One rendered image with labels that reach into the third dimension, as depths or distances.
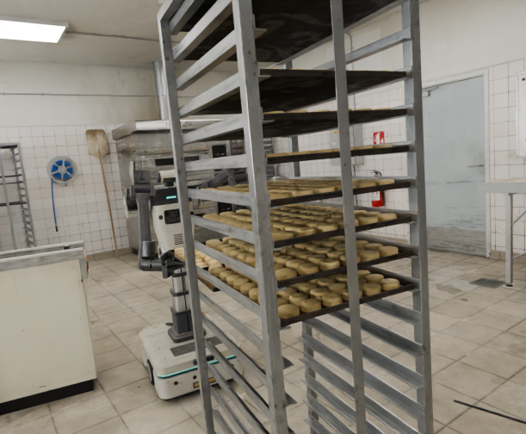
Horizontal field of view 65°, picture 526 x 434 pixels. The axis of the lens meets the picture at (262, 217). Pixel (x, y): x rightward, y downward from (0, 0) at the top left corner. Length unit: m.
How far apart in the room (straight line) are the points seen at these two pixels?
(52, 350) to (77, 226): 4.32
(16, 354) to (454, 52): 5.02
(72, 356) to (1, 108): 4.72
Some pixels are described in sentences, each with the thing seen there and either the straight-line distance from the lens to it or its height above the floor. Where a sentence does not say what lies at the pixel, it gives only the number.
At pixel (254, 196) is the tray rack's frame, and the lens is 0.86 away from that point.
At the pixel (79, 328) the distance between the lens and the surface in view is 2.80.
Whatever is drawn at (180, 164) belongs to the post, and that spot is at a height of 1.33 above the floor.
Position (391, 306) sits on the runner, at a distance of 1.28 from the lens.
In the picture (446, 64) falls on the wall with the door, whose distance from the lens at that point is 5.53.
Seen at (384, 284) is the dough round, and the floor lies 0.97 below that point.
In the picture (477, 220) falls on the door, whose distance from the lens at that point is 5.40.
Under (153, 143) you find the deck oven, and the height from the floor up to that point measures 1.70.
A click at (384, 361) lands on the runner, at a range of 1.38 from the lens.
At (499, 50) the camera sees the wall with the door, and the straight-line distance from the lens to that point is 5.25.
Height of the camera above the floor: 1.32
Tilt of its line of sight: 8 degrees down
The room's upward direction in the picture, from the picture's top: 5 degrees counter-clockwise
